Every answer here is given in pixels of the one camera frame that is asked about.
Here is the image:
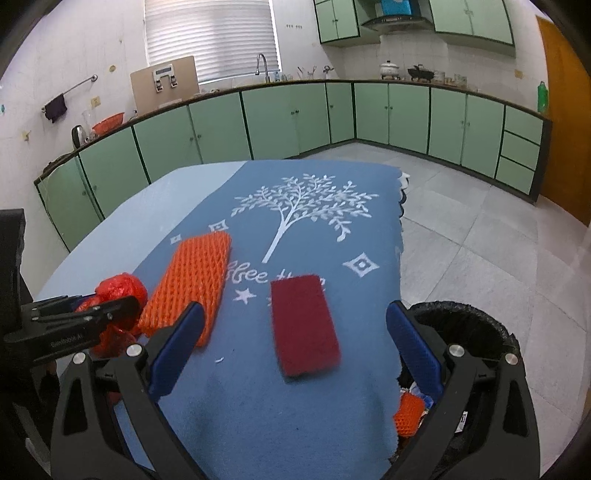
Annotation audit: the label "dark red scouring pad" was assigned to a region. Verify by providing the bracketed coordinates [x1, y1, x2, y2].
[270, 274, 342, 380]

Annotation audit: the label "small orange foam net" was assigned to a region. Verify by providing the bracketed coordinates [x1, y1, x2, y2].
[393, 391, 426, 438]

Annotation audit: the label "red plastic bag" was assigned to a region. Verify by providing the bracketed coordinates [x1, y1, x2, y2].
[76, 273, 149, 358]

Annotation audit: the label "blue tree-print tablecloth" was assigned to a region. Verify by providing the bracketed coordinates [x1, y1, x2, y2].
[113, 159, 411, 480]

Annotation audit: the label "white window blind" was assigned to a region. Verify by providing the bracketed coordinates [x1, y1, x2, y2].
[144, 0, 281, 84]

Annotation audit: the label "black trash bin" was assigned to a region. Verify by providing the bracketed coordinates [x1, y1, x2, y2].
[392, 300, 527, 480]

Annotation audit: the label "red basin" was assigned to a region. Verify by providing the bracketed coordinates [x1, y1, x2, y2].
[91, 112, 125, 134]

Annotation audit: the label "large orange foam net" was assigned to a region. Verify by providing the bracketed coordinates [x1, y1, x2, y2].
[137, 231, 232, 349]

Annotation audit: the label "dark towel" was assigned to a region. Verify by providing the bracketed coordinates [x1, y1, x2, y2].
[45, 95, 68, 124]

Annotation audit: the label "brown cardboard board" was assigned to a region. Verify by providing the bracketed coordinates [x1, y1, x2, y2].
[130, 56, 199, 114]

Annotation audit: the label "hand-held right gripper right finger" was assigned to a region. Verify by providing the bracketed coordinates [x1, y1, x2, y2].
[383, 300, 541, 480]

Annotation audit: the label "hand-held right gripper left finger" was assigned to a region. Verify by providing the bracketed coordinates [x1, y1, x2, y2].
[50, 302, 206, 480]

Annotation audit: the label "light blue tablecloth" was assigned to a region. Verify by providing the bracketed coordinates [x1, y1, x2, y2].
[36, 161, 245, 301]

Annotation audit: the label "metal towel rail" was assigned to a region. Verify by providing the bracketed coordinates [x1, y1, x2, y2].
[41, 74, 99, 112]

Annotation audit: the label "green base cabinets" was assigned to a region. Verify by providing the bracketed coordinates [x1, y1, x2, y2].
[33, 79, 554, 252]

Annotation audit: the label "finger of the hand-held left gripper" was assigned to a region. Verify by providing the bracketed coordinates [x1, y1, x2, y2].
[28, 295, 100, 319]
[69, 295, 141, 334]

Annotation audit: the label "brown wooden door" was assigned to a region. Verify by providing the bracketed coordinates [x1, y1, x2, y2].
[536, 15, 591, 227]

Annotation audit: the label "range hood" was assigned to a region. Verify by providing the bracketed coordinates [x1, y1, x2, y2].
[360, 0, 432, 33]

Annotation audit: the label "green wall cabinets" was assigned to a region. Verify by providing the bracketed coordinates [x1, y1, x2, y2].
[314, 0, 517, 58]

